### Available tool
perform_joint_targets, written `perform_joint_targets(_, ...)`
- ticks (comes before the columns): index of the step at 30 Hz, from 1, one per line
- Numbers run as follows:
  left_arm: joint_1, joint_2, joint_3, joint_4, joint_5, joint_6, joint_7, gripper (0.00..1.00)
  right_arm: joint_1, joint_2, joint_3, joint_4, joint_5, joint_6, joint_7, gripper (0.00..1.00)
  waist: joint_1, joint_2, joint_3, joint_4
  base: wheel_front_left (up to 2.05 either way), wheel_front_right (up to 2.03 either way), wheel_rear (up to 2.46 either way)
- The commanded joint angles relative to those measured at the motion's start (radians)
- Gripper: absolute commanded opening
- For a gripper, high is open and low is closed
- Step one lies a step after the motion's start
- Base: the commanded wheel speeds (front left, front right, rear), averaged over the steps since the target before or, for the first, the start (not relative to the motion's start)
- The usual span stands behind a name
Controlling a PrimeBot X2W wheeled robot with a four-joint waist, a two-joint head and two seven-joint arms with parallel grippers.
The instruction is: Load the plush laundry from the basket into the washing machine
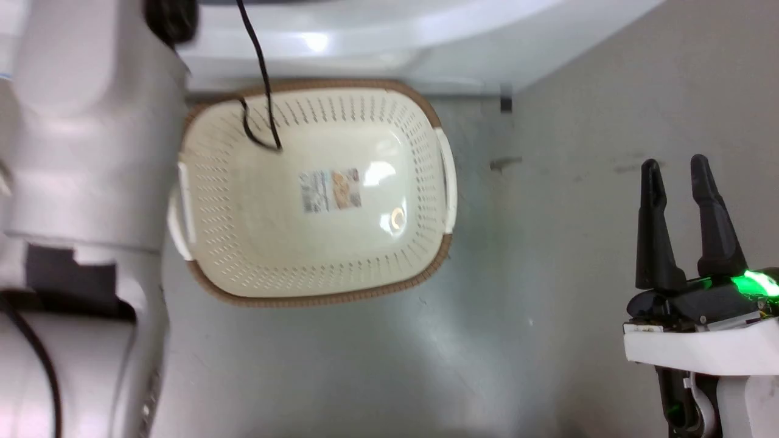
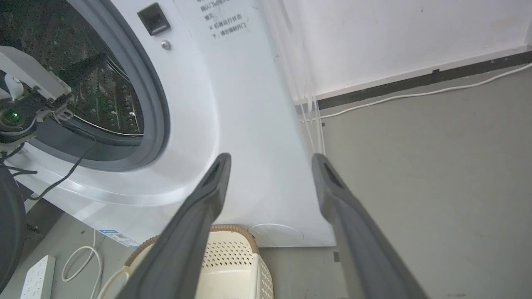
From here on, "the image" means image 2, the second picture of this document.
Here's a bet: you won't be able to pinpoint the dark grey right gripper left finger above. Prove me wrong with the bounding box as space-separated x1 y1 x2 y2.
116 153 232 299

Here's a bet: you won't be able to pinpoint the white power strip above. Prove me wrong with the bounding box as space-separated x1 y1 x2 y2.
20 255 56 299

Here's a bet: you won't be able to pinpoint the blue white energy sticker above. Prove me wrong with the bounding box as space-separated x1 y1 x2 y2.
99 229 140 248

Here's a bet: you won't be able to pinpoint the long thin white floor cable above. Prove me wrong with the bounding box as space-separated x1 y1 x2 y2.
320 62 532 120

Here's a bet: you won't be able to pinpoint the white hoses behind washing machine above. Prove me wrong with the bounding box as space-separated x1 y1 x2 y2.
291 95 327 155

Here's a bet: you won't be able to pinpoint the white front-load washing machine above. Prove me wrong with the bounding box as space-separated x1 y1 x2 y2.
0 0 336 248

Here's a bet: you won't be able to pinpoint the black baseboard strip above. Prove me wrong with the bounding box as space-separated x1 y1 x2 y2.
317 50 532 111

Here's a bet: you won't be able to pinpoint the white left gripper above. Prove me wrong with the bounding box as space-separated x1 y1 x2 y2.
0 46 108 102

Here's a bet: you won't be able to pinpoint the cream perforated laundry basket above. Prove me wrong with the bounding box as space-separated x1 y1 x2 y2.
96 224 274 299

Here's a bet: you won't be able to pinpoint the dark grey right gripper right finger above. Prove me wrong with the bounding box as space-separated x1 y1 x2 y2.
312 153 429 299

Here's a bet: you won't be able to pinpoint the dark grey washing machine door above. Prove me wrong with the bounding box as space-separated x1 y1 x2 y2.
0 166 27 293

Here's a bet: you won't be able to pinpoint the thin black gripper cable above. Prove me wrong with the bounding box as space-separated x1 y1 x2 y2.
0 125 99 201

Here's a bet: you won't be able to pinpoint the white looped power cable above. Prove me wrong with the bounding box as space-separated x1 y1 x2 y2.
62 230 103 299

